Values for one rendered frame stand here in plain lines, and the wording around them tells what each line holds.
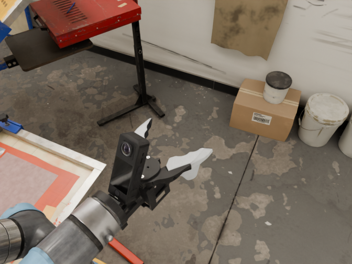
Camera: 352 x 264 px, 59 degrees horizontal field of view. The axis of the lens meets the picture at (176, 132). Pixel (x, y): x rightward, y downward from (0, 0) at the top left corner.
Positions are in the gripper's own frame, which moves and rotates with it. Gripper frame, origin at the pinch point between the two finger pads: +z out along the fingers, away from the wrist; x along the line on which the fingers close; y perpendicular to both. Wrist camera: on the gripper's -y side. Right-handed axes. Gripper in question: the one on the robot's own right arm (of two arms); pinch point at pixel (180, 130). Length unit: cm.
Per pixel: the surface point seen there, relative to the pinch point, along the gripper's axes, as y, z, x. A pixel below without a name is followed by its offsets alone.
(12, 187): 62, -21, -82
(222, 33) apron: 87, 169, -100
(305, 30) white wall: 79, 190, -41
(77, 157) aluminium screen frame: 60, 5, -70
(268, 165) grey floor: 165, 127, -28
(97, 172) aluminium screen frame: 61, 5, -57
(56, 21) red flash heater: 37, 59, -147
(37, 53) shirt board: 52, 43, -153
